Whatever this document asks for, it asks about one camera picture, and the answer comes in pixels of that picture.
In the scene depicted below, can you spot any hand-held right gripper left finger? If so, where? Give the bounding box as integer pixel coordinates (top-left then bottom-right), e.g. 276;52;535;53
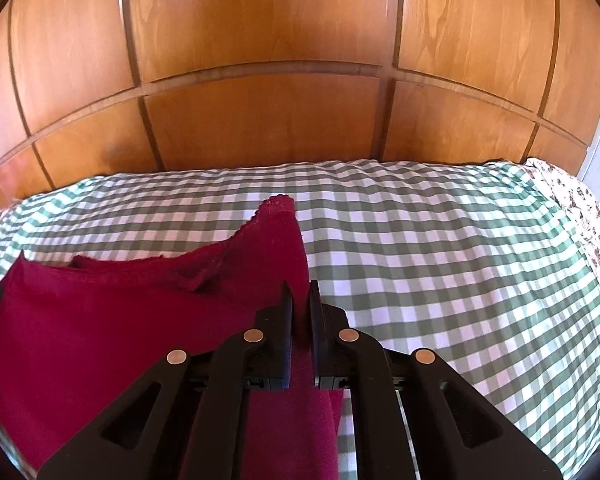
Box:
37;281;296;480

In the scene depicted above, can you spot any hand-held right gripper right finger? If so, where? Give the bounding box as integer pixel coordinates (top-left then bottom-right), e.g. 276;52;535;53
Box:
309;279;564;480

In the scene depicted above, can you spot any magenta long-sleeve shirt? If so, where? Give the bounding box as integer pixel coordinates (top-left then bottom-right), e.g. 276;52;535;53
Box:
0;194;346;480

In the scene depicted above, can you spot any green checkered bedsheet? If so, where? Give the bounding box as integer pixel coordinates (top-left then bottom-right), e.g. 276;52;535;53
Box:
0;159;600;480

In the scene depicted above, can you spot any wooden panelled headboard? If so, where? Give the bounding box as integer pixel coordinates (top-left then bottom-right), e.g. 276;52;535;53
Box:
0;0;600;218

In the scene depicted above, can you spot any white floral bed cloth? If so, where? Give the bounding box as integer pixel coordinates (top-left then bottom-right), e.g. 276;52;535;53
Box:
524;157;600;313

